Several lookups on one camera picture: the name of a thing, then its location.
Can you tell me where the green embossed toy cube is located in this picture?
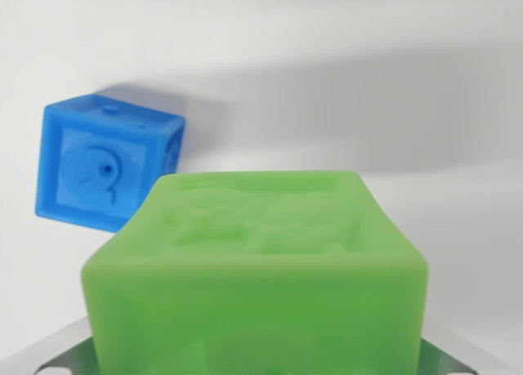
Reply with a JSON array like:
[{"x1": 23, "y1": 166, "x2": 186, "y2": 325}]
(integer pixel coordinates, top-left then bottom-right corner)
[{"x1": 79, "y1": 169, "x2": 431, "y2": 375}]

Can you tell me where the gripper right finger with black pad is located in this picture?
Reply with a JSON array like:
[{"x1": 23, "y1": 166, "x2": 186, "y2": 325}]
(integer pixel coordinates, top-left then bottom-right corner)
[{"x1": 417, "y1": 314, "x2": 523, "y2": 375}]

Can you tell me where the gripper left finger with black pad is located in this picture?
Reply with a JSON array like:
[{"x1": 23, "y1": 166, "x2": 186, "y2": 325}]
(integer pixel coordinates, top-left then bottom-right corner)
[{"x1": 0, "y1": 316, "x2": 101, "y2": 375}]

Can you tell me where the blue embossed toy cube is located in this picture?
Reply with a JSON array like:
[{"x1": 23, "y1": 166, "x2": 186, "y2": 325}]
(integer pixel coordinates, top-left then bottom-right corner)
[{"x1": 33, "y1": 92, "x2": 187, "y2": 234}]

